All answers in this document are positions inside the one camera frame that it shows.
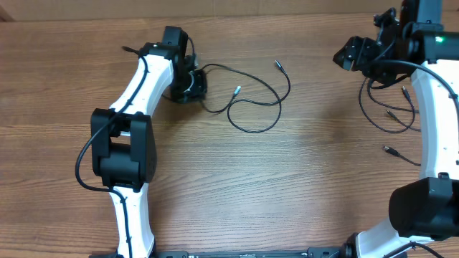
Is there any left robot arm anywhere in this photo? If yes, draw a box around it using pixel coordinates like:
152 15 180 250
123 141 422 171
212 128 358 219
86 26 207 257

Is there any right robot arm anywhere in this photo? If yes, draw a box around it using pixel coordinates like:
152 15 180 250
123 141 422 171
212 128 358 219
333 0 458 257

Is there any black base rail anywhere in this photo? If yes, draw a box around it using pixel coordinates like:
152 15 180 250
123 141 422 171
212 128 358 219
149 247 356 258

